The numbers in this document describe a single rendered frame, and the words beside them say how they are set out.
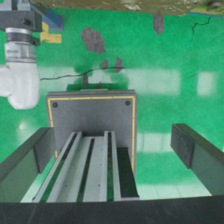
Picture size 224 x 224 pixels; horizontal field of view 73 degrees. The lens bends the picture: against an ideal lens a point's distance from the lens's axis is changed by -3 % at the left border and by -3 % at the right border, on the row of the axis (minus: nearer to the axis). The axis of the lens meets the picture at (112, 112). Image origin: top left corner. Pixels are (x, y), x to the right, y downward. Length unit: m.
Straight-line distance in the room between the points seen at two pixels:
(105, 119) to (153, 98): 0.57
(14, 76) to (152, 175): 1.71
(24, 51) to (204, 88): 1.55
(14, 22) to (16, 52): 0.09
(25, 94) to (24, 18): 0.22
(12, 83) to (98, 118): 0.78
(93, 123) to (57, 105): 0.30
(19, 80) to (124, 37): 1.11
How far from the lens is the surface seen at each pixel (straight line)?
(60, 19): 1.57
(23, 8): 0.59
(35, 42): 0.62
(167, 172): 1.97
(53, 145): 0.17
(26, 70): 0.55
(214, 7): 0.85
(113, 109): 1.19
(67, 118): 1.25
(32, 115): 1.71
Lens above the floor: 1.47
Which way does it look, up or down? 74 degrees down
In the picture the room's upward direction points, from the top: 176 degrees clockwise
